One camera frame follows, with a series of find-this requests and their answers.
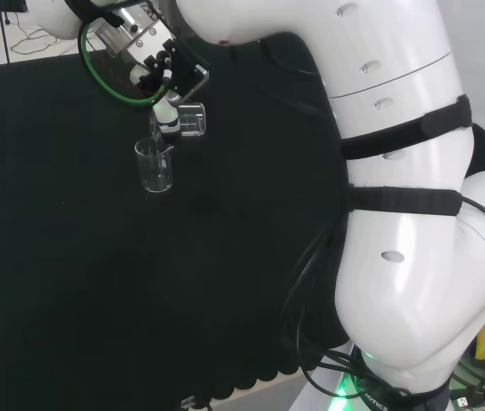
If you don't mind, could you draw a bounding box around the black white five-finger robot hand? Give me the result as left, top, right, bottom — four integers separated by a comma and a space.
152, 92, 183, 145

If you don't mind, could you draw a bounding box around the clear glass beaker with spout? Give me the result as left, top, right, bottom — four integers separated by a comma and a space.
149, 102, 208, 140

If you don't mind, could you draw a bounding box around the clear graduated glass beaker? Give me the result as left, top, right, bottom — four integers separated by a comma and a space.
134, 137, 176, 194

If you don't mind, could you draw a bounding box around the black bench cloth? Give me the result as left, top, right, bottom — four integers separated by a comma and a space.
0, 32, 485, 402

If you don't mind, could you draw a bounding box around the thin black pole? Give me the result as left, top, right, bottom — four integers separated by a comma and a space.
0, 8, 11, 65

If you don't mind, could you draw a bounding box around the black box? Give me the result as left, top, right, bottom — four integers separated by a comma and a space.
0, 0, 29, 14

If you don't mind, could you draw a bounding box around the green cable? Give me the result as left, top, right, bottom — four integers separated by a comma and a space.
77, 15, 171, 109

